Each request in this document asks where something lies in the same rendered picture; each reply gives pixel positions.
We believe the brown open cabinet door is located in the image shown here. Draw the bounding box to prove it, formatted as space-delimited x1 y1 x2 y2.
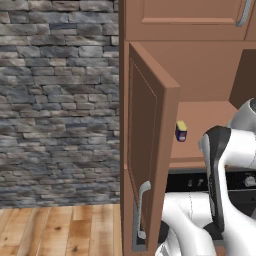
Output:
127 41 182 256

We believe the brown cabinet body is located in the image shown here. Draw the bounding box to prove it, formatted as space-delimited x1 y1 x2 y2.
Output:
118 0 256 256

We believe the brown upper cabinet door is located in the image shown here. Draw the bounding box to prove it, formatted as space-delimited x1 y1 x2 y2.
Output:
124 0 256 42

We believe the blue can with yellow lid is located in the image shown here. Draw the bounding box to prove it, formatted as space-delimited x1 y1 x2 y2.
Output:
175 120 188 143

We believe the black oven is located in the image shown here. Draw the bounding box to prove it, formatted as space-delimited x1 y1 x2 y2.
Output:
157 169 256 246

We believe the grey cabinet door handle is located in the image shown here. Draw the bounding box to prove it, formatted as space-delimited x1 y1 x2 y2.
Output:
135 180 152 240

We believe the grey upper door handle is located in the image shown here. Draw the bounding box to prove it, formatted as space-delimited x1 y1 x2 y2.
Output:
235 0 254 28

